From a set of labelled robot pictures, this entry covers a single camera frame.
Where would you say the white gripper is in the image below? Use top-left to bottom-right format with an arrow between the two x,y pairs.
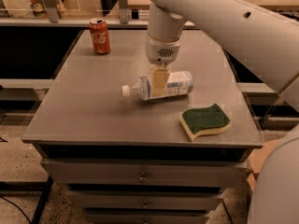
145,33 -> 180,97

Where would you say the clear plastic water bottle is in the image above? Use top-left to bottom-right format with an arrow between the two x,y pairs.
121,71 -> 193,101

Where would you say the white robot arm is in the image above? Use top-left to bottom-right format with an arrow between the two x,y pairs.
150,0 -> 299,224

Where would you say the green and yellow sponge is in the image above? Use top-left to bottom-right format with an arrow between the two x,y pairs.
179,104 -> 231,141

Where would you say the red cola can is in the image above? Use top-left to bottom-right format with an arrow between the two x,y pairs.
90,18 -> 110,55

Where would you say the grey metal drawer cabinet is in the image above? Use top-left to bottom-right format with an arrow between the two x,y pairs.
22,30 -> 262,224

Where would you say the metal railing with posts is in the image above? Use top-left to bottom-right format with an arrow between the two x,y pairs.
0,0 -> 299,30

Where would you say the cardboard box with snacks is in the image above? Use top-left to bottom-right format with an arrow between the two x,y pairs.
247,139 -> 280,196

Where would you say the black floor cable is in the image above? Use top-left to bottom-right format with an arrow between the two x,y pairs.
0,194 -> 33,224

